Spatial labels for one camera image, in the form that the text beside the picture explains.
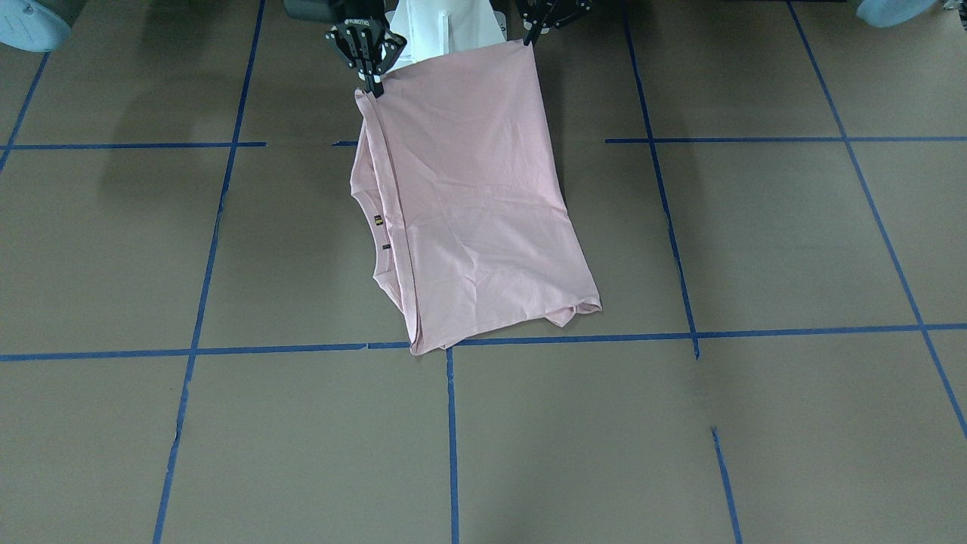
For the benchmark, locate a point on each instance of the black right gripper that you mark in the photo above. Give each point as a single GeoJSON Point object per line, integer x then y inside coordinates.
{"type": "Point", "coordinates": [364, 44]}

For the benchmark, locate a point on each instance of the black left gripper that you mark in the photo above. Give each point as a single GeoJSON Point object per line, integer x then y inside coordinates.
{"type": "Point", "coordinates": [549, 13]}

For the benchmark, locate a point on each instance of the pink t-shirt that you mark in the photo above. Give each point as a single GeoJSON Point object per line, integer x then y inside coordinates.
{"type": "Point", "coordinates": [455, 173]}

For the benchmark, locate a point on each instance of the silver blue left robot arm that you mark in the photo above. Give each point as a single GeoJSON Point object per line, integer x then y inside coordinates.
{"type": "Point", "coordinates": [618, 19]}

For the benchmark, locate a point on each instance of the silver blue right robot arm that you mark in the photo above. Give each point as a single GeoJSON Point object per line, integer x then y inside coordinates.
{"type": "Point", "coordinates": [42, 26]}

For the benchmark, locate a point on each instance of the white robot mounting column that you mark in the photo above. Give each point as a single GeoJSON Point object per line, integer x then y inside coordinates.
{"type": "Point", "coordinates": [436, 28]}

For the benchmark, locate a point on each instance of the brown paper table cover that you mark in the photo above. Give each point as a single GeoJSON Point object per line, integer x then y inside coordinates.
{"type": "Point", "coordinates": [755, 242]}

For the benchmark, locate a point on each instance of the blue tape grid lines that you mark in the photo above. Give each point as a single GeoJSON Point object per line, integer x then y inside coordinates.
{"type": "Point", "coordinates": [665, 227]}

